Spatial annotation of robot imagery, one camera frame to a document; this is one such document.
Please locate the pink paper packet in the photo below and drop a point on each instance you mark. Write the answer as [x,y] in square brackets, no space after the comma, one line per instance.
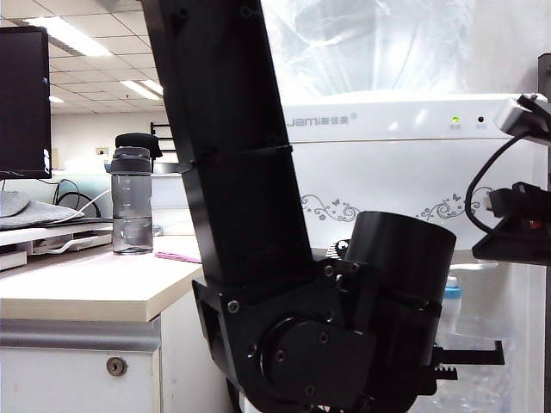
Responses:
[181,257]

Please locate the plastic-wrapped water jug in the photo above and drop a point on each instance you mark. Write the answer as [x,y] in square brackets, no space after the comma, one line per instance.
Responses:
[366,51]

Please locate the black laptop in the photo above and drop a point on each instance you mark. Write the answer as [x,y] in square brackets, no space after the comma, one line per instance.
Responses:
[64,222]

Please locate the white monitor riser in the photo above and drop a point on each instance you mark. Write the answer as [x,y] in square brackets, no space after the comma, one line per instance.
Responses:
[17,237]

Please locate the white drawer cabinet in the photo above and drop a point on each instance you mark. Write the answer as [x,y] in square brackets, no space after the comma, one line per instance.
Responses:
[64,383]

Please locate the black chair headrest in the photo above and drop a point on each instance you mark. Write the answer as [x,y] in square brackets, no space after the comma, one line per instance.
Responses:
[138,141]

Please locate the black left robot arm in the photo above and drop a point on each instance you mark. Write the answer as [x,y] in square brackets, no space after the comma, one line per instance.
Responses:
[228,129]

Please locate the ceiling air vent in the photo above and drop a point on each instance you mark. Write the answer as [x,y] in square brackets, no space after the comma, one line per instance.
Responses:
[120,3]

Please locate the grey transparent water bottle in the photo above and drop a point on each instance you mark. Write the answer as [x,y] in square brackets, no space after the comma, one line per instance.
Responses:
[129,206]

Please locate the clear plastic mug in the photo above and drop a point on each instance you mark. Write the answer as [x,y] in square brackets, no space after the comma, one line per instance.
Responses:
[478,387]

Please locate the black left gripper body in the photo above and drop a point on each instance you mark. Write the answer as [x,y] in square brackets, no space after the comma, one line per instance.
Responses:
[400,266]

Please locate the black computer monitor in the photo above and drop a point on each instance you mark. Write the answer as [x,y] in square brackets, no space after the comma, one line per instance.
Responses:
[21,103]

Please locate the fluorescent ceiling light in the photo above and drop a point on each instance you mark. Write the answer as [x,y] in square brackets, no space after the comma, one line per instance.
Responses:
[64,36]
[55,100]
[154,88]
[135,90]

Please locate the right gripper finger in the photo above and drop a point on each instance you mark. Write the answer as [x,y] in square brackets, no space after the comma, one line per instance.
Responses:
[512,249]

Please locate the silver metal partition clamp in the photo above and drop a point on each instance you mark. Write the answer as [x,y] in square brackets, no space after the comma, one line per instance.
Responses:
[158,231]

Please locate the white wall socket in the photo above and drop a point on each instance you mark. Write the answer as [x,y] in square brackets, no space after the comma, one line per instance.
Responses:
[101,151]

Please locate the frosted glass desk partition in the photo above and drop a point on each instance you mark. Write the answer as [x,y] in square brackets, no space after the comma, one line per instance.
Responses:
[172,219]

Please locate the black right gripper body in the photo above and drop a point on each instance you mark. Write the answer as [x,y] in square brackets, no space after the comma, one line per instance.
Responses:
[534,206]

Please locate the grey felt sleeve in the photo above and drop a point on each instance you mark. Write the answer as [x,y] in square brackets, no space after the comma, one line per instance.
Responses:
[34,213]

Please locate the black wall rack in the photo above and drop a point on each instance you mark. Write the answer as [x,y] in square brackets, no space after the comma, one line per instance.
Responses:
[162,137]

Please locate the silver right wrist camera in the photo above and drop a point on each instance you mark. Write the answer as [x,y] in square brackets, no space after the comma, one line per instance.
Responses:
[512,116]

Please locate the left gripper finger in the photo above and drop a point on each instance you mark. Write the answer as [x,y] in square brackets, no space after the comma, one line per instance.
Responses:
[469,357]
[445,373]

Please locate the white water dispenser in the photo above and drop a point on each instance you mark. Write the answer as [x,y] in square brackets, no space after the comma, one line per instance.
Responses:
[387,172]

